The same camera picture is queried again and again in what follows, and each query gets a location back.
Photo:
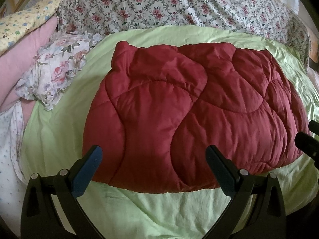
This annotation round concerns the white dotted cloth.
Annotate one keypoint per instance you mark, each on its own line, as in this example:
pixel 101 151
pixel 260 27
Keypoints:
pixel 12 185

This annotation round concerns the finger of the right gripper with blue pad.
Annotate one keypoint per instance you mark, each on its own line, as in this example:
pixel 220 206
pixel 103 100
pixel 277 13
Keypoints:
pixel 308 145

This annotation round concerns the red quilted puffer jacket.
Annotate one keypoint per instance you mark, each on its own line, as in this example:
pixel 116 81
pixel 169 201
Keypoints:
pixel 159 108

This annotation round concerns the yellow patterned pillow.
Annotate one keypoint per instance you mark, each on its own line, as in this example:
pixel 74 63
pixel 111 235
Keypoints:
pixel 15 26

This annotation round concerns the rose floral quilt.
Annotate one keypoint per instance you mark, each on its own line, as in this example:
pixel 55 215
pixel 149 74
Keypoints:
pixel 266 18

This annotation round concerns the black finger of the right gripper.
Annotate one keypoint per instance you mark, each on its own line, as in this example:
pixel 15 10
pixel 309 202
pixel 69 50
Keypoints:
pixel 314 127

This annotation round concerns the light green bed sheet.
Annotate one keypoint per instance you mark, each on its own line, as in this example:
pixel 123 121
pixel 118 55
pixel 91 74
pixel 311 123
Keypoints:
pixel 53 139

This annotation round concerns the large-rose floral pillowcase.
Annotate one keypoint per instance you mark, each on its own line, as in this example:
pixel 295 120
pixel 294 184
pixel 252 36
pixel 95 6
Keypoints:
pixel 56 64

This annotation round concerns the pink pillow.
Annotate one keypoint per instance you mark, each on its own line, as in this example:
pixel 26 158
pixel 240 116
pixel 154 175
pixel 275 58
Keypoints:
pixel 19 58

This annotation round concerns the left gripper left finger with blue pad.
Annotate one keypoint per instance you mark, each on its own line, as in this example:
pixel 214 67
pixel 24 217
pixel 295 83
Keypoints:
pixel 50 206

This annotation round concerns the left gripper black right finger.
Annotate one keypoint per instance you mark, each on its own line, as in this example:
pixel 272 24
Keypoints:
pixel 268 213

